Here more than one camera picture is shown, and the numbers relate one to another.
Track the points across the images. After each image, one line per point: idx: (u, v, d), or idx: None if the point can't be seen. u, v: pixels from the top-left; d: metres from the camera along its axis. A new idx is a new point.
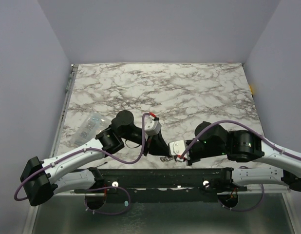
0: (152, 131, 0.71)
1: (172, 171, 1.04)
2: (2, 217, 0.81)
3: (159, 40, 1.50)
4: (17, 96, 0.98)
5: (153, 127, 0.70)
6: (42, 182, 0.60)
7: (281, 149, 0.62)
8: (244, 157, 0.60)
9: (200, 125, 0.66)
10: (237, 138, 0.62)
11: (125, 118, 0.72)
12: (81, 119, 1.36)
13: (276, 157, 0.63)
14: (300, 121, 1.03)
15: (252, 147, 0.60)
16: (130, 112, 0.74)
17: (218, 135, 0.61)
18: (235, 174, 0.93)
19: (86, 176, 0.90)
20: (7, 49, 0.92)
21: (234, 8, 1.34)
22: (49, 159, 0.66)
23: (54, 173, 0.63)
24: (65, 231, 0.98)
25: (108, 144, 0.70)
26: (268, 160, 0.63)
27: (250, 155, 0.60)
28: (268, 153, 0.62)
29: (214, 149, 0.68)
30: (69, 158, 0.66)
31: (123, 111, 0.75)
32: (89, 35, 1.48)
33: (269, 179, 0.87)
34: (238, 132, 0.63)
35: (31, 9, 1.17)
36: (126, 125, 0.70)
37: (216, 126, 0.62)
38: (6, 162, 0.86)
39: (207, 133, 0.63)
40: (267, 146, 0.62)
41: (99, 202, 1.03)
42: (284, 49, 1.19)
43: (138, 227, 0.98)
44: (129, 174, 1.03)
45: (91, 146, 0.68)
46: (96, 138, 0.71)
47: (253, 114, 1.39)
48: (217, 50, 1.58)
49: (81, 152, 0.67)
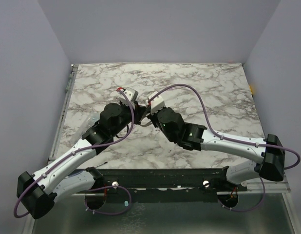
0: (135, 94, 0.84)
1: (173, 171, 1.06)
2: (2, 217, 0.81)
3: (159, 41, 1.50)
4: (17, 97, 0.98)
5: (133, 91, 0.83)
6: (38, 194, 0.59)
7: (220, 135, 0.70)
8: (189, 145, 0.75)
9: (164, 110, 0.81)
10: (189, 129, 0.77)
11: (114, 110, 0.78)
12: (81, 119, 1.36)
13: (216, 143, 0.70)
14: (299, 120, 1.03)
15: (192, 137, 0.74)
16: (117, 105, 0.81)
17: (176, 123, 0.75)
18: (228, 172, 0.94)
19: (84, 177, 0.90)
20: (8, 49, 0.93)
21: (234, 8, 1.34)
22: (40, 171, 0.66)
23: (48, 183, 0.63)
24: (66, 232, 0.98)
25: (97, 139, 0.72)
26: (211, 146, 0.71)
27: (193, 144, 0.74)
28: (207, 139, 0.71)
29: (166, 134, 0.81)
30: (59, 165, 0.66)
31: (110, 104, 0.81)
32: (89, 36, 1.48)
33: (247, 170, 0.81)
34: (192, 125, 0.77)
35: (30, 10, 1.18)
36: (115, 116, 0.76)
37: (176, 115, 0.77)
38: (6, 162, 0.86)
39: (167, 118, 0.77)
40: (208, 134, 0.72)
41: (99, 202, 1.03)
42: (284, 48, 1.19)
43: (138, 226, 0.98)
44: (129, 174, 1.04)
45: (80, 148, 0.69)
46: (83, 138, 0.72)
47: (253, 114, 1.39)
48: (217, 50, 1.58)
49: (70, 156, 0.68)
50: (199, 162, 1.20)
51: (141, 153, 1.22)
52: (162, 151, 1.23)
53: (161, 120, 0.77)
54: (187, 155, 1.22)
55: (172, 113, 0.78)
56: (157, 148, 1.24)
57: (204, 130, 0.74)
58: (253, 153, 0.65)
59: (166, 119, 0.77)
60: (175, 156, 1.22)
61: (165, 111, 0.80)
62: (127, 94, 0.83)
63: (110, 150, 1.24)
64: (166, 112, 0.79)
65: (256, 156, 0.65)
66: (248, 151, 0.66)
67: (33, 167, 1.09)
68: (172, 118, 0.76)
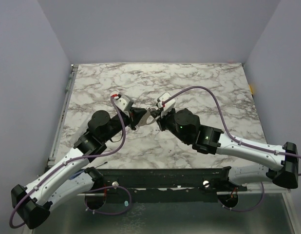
0: (130, 104, 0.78)
1: (172, 171, 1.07)
2: (1, 218, 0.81)
3: (159, 41, 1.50)
4: (17, 97, 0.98)
5: (127, 100, 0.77)
6: (30, 207, 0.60)
7: (238, 141, 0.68)
8: (204, 148, 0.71)
9: (181, 111, 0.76)
10: (204, 131, 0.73)
11: (102, 118, 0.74)
12: (81, 119, 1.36)
13: (235, 148, 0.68)
14: (299, 120, 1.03)
15: (209, 140, 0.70)
16: (105, 111, 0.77)
17: (195, 125, 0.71)
18: (231, 172, 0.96)
19: (83, 180, 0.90)
20: (7, 49, 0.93)
21: (234, 9, 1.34)
22: (32, 184, 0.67)
23: (40, 195, 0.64)
24: (65, 232, 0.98)
25: (90, 147, 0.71)
26: (227, 151, 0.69)
27: (209, 147, 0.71)
28: (224, 143, 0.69)
29: (180, 135, 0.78)
30: (51, 176, 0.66)
31: (98, 111, 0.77)
32: (89, 36, 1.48)
33: (256, 174, 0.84)
34: (206, 127, 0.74)
35: (30, 10, 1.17)
36: (103, 125, 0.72)
37: (195, 117, 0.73)
38: (6, 162, 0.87)
39: (187, 120, 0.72)
40: (225, 138, 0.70)
41: (99, 202, 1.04)
42: (284, 48, 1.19)
43: (138, 227, 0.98)
44: (129, 174, 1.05)
45: (72, 158, 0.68)
46: (74, 147, 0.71)
47: (253, 114, 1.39)
48: (217, 50, 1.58)
49: (62, 167, 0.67)
50: (199, 162, 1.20)
51: (141, 153, 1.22)
52: (162, 151, 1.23)
53: (178, 122, 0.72)
54: (187, 155, 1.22)
55: (190, 115, 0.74)
56: (157, 148, 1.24)
57: (221, 134, 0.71)
58: (272, 162, 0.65)
59: (184, 121, 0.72)
60: (175, 156, 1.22)
61: (182, 113, 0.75)
62: (121, 103, 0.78)
63: (110, 150, 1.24)
64: (183, 114, 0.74)
65: (275, 164, 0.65)
66: (266, 158, 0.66)
67: (33, 166, 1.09)
68: (190, 121, 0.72)
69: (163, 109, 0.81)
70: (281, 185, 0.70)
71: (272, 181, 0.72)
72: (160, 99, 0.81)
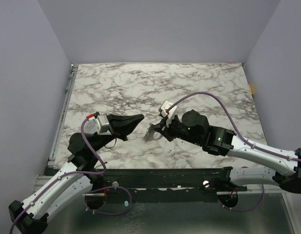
0: (104, 126, 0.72)
1: (172, 171, 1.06)
2: (1, 217, 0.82)
3: (158, 40, 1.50)
4: (17, 97, 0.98)
5: (101, 123, 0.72)
6: (27, 223, 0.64)
7: (252, 144, 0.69)
8: (216, 150, 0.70)
9: (189, 112, 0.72)
10: (215, 132, 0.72)
11: (78, 142, 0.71)
12: (81, 119, 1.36)
13: (247, 151, 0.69)
14: (299, 119, 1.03)
15: (221, 142, 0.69)
16: (80, 134, 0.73)
17: (203, 126, 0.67)
18: (233, 172, 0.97)
19: (80, 185, 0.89)
20: (8, 49, 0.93)
21: (234, 8, 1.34)
22: (28, 199, 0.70)
23: (36, 210, 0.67)
24: (65, 232, 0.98)
25: (82, 163, 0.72)
26: (239, 154, 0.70)
27: (220, 148, 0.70)
28: (238, 146, 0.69)
29: (189, 137, 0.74)
30: (47, 191, 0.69)
31: (74, 134, 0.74)
32: (89, 35, 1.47)
33: (262, 178, 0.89)
34: (216, 127, 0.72)
35: (30, 11, 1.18)
36: (81, 147, 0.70)
37: (202, 118, 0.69)
38: (6, 162, 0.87)
39: (194, 121, 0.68)
40: (238, 140, 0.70)
41: (98, 202, 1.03)
42: (284, 48, 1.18)
43: (138, 227, 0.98)
44: (129, 174, 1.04)
45: (65, 172, 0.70)
46: (68, 162, 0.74)
47: (252, 114, 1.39)
48: (217, 50, 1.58)
49: (57, 182, 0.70)
50: (199, 162, 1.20)
51: (141, 153, 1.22)
52: (162, 151, 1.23)
53: (186, 124, 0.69)
54: (187, 155, 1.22)
55: (197, 116, 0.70)
56: (157, 149, 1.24)
57: (234, 136, 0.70)
58: (285, 167, 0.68)
59: (191, 122, 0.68)
60: (175, 156, 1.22)
61: (190, 114, 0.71)
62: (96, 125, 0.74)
63: (110, 150, 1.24)
64: (191, 114, 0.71)
65: (287, 169, 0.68)
66: (279, 164, 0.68)
67: (33, 167, 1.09)
68: (198, 121, 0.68)
69: (168, 117, 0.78)
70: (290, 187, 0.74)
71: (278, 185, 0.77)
72: (162, 107, 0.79)
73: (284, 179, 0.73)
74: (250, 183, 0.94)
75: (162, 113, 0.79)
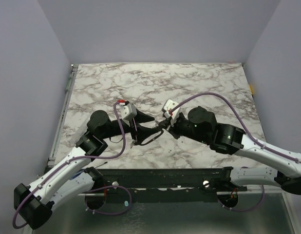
0: (132, 115, 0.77)
1: (172, 171, 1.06)
2: (1, 217, 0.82)
3: (158, 41, 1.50)
4: (17, 97, 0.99)
5: (131, 111, 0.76)
6: (34, 205, 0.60)
7: (262, 145, 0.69)
8: (224, 148, 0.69)
9: (195, 108, 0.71)
10: (223, 130, 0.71)
11: (100, 118, 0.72)
12: (81, 119, 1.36)
13: (256, 151, 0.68)
14: (299, 119, 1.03)
15: (231, 140, 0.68)
16: (104, 111, 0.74)
17: (210, 122, 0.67)
18: (233, 173, 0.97)
19: (83, 179, 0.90)
20: (8, 49, 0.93)
21: (234, 9, 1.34)
22: (36, 182, 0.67)
23: (44, 193, 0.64)
24: (65, 231, 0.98)
25: (91, 147, 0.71)
26: (248, 154, 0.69)
27: (229, 147, 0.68)
28: (248, 146, 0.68)
29: (196, 133, 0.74)
30: (54, 175, 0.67)
31: (96, 111, 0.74)
32: (89, 36, 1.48)
33: (263, 178, 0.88)
34: (224, 125, 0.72)
35: (30, 10, 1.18)
36: (102, 125, 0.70)
37: (209, 114, 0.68)
38: (6, 162, 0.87)
39: (200, 118, 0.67)
40: (248, 140, 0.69)
41: (99, 202, 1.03)
42: (285, 48, 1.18)
43: (138, 227, 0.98)
44: (129, 174, 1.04)
45: (75, 156, 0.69)
46: (76, 146, 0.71)
47: (253, 114, 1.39)
48: (217, 50, 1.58)
49: (65, 166, 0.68)
50: (199, 162, 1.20)
51: (141, 153, 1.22)
52: (162, 151, 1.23)
53: (192, 121, 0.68)
54: (187, 155, 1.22)
55: (204, 112, 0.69)
56: (157, 148, 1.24)
57: (244, 135, 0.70)
58: (293, 169, 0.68)
59: (197, 119, 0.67)
60: (175, 156, 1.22)
61: (196, 110, 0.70)
62: (123, 111, 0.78)
63: (110, 150, 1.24)
64: (197, 111, 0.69)
65: (295, 172, 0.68)
66: (288, 165, 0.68)
67: (33, 166, 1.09)
68: (205, 118, 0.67)
69: (171, 118, 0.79)
70: (291, 187, 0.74)
71: (281, 186, 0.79)
72: (165, 108, 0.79)
73: (288, 181, 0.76)
74: (250, 183, 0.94)
75: (165, 113, 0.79)
